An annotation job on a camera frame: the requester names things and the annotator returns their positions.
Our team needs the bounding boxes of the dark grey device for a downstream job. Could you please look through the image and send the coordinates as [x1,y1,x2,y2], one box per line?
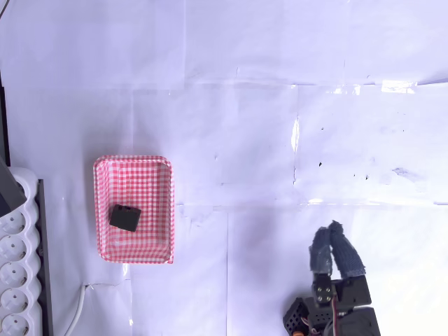
[0,155,27,218]

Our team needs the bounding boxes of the white power cable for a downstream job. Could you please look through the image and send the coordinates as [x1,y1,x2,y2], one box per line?
[64,283,88,336]

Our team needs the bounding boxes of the white power strip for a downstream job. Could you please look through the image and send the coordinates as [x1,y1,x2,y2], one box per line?
[0,167,44,336]

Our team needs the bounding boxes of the small black block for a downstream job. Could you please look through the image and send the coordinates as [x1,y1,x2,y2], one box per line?
[108,204,143,233]

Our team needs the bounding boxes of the white paper table cover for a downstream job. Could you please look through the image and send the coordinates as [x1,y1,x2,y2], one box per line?
[0,0,448,336]

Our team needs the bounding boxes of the red checkered basket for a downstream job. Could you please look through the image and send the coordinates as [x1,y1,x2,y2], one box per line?
[93,155,176,265]

